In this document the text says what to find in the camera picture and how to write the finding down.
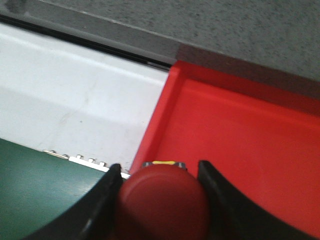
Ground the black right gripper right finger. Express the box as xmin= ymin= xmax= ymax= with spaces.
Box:
xmin=197 ymin=160 xmax=313 ymax=240

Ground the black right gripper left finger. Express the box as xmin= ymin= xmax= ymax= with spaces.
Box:
xmin=24 ymin=163 xmax=123 ymax=240

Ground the red mushroom push button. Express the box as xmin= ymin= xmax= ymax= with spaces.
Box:
xmin=115 ymin=164 xmax=210 ymax=240

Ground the steel conveyor end plate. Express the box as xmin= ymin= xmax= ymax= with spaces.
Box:
xmin=42 ymin=149 xmax=131 ymax=180

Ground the green conveyor belt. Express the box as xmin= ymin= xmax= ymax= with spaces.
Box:
xmin=0 ymin=139 xmax=104 ymax=240

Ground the red plastic tray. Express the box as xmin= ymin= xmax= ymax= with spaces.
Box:
xmin=129 ymin=61 xmax=320 ymax=238

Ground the grey stone shelf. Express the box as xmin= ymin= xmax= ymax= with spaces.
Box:
xmin=0 ymin=0 xmax=320 ymax=99

